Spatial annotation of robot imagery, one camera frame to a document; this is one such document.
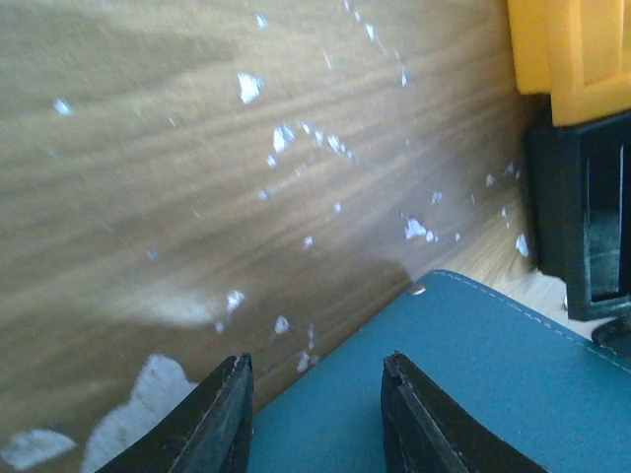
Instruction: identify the black card tray near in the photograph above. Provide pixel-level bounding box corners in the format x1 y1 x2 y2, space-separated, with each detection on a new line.
524 108 630 321

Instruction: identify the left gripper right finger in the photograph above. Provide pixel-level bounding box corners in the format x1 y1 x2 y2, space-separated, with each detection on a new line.
381 352 545 473

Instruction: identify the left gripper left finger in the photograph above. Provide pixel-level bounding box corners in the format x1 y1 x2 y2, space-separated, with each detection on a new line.
100 353 253 473

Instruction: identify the orange card tray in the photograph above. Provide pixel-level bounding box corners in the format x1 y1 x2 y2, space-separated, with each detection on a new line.
507 0 630 126

